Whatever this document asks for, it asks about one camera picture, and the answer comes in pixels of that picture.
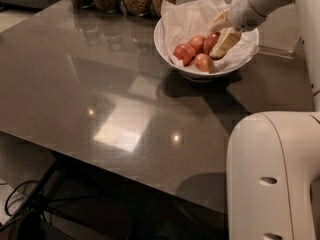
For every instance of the red apple back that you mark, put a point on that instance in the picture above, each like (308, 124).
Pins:
(197, 42)

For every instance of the white paper liner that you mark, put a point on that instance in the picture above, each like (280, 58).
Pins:
(190, 17)

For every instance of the red yellow apple front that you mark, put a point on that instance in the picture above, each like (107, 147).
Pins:
(203, 63)

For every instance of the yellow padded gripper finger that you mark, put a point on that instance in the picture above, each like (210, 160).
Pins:
(220, 22)
(227, 40)

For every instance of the white rounded gripper body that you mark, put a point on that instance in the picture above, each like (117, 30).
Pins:
(242, 13)

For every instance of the clear acrylic sign holder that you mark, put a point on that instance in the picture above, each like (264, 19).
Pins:
(280, 33)

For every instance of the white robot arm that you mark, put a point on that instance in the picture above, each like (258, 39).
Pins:
(273, 157)

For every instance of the black table leg frame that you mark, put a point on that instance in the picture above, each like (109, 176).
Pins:
(71, 201)

